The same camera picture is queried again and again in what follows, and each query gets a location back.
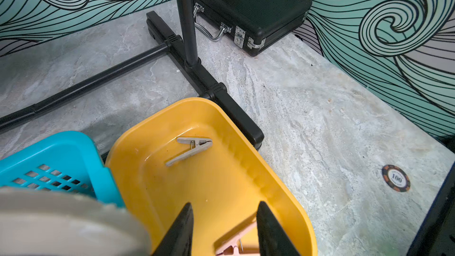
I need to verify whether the white clothespin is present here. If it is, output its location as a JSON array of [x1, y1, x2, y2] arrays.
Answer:
[[165, 137, 213, 167]]

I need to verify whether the black clothes rack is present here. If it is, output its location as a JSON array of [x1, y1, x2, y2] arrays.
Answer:
[[1, 0, 264, 149]]

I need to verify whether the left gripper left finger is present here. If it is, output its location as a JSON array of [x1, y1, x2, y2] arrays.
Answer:
[[152, 203, 194, 256]]

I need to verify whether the black case on floor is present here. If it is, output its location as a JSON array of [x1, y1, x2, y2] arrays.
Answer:
[[193, 0, 312, 57]]

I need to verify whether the teal perforated plastic basket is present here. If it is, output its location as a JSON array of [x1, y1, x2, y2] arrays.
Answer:
[[1, 131, 125, 207]]

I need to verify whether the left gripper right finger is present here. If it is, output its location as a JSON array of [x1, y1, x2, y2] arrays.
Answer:
[[257, 201, 300, 256]]

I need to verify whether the yellow plastic tray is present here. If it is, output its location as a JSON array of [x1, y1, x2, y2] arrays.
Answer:
[[105, 98, 318, 256]]

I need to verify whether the pink wooden hanger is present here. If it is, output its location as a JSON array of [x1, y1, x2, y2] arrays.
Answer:
[[1, 187, 152, 256]]

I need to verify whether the poker chip on floor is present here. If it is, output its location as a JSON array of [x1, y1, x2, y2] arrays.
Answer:
[[382, 165, 411, 193]]

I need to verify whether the pink clothespin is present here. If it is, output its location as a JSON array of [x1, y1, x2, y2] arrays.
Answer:
[[215, 218, 260, 256]]

